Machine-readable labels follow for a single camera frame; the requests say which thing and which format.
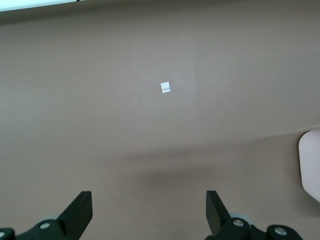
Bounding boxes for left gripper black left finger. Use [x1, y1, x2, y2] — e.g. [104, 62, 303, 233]
[14, 190, 94, 240]

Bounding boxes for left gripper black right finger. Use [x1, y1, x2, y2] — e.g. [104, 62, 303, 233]
[205, 190, 269, 240]

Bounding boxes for white box lid grey latches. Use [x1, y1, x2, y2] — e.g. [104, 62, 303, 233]
[298, 129, 320, 204]

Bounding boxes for brown table cover sheet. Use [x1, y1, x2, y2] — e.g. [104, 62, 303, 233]
[0, 0, 320, 240]

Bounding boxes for white table frame ledge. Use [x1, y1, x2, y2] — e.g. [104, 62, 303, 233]
[0, 0, 76, 13]

